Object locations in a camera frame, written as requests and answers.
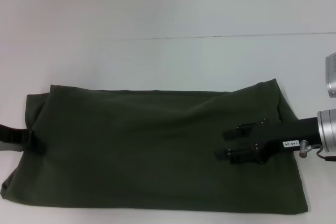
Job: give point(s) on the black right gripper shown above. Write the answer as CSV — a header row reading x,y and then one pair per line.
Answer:
x,y
288,137

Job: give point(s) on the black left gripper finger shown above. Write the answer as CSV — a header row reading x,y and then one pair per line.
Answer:
x,y
25,138
11,145

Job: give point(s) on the dark green FREE t-shirt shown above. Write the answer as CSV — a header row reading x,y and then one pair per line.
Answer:
x,y
144,150

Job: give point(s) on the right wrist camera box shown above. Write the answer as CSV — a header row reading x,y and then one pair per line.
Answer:
x,y
331,75

